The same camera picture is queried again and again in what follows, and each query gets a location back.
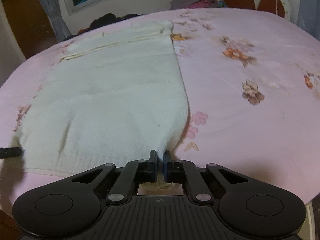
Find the grey curtain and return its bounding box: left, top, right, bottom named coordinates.
left=31, top=0, right=72, bottom=42

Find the white knit sweater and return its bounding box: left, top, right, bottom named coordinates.
left=12, top=20, right=190, bottom=190

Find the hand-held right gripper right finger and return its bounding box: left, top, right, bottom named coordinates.
left=162, top=150, right=250, bottom=203

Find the brown wooden door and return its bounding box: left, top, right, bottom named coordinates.
left=0, top=0, right=58, bottom=60

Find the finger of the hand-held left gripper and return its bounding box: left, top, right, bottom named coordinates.
left=0, top=147, right=23, bottom=159

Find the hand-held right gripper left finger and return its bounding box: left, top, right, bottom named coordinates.
left=71, top=150, right=159, bottom=205

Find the pile of black clothes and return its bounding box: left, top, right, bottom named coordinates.
left=89, top=12, right=147, bottom=30

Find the blue patterned curtain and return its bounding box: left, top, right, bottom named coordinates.
left=291, top=0, right=320, bottom=39

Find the pink floral bed sheet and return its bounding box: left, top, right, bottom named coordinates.
left=0, top=7, right=320, bottom=210

